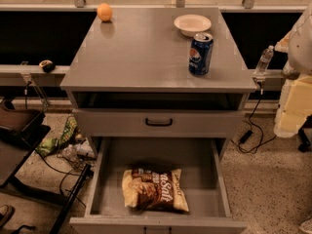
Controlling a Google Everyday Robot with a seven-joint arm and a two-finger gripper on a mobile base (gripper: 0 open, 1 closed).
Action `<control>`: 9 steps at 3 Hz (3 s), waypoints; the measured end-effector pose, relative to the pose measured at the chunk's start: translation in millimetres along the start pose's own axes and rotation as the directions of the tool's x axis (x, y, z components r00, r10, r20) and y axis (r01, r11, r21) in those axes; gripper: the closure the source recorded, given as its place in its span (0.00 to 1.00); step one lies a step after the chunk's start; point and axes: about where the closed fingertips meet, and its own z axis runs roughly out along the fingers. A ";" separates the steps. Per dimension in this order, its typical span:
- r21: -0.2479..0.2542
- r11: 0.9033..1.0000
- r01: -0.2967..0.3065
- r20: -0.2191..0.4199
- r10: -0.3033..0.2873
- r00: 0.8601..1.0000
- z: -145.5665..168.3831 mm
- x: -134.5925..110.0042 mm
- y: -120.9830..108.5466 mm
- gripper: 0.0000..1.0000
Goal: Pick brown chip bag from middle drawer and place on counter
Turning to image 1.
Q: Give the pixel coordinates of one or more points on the grey drawer cabinet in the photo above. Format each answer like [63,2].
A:
[139,60]

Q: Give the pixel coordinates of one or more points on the crumpled clear plastic bottle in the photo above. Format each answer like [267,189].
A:
[70,154]

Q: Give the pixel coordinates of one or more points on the clear water bottle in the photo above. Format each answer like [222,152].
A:
[264,60]

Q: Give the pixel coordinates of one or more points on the green snack bag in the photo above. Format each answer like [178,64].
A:
[49,145]

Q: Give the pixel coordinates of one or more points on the open grey drawer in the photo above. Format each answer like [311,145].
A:
[201,181]

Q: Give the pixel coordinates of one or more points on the closed drawer black handle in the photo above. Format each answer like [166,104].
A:
[157,123]

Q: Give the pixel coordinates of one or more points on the blue Pepsi can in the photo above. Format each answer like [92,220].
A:
[201,53]

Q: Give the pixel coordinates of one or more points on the dark chair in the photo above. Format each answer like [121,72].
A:
[22,130]

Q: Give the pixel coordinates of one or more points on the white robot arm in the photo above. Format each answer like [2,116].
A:
[295,104]

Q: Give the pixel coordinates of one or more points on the brown chip bag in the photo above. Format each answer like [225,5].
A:
[150,191]

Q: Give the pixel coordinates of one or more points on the orange fruit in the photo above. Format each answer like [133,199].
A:
[104,12]

